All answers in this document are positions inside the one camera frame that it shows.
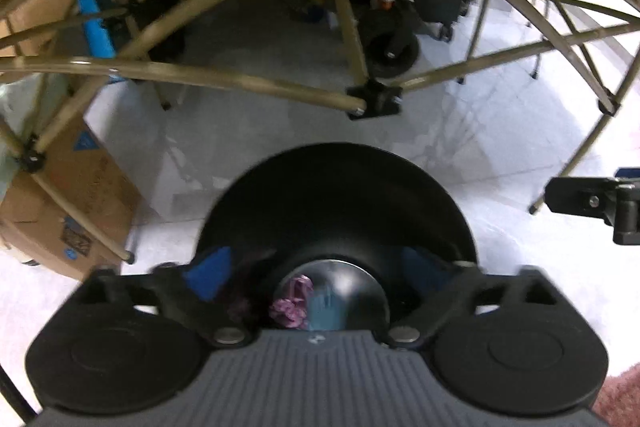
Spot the pink knitted sleeve forearm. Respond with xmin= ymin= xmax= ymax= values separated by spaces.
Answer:
xmin=592 ymin=364 xmax=640 ymax=427

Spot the pink crumpled trash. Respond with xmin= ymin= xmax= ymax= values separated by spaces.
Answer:
xmin=270 ymin=275 xmax=314 ymax=329

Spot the black round trash bin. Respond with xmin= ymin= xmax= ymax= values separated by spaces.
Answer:
xmin=190 ymin=143 xmax=477 ymax=331

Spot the brown cardboard box with liner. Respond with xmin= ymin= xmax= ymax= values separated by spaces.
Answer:
xmin=1 ymin=116 xmax=141 ymax=281

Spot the blue plastic bag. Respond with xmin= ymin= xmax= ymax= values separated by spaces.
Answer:
xmin=76 ymin=0 xmax=116 ymax=58

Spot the olive folding table frame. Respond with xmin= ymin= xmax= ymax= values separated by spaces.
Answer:
xmin=0 ymin=0 xmax=640 ymax=266

